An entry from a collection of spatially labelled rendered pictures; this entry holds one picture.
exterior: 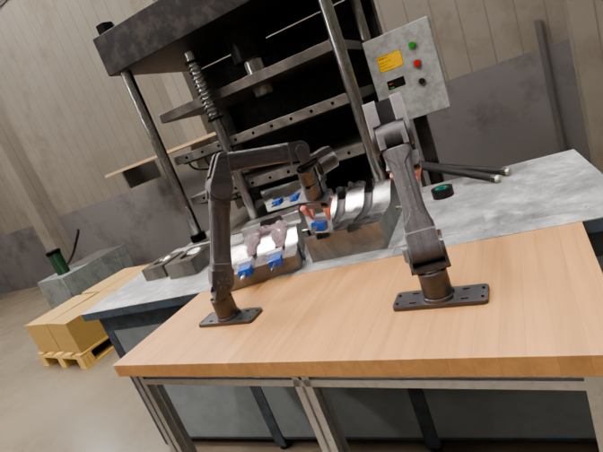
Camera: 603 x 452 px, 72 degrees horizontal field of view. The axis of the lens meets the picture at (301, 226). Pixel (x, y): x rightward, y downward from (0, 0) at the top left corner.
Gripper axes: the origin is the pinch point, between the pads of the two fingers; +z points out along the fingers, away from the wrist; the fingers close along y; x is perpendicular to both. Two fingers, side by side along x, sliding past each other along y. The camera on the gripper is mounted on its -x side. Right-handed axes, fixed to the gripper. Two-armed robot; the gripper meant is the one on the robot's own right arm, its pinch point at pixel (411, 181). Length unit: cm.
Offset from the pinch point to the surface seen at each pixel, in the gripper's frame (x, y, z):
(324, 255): 18.6, 31.3, 5.4
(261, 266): 24, 51, -1
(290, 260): 21.5, 41.6, 1.5
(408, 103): -74, 4, 16
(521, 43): -254, -67, 103
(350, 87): -69, 24, -4
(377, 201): -5.2, 15.0, 9.3
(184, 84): -290, 249, 28
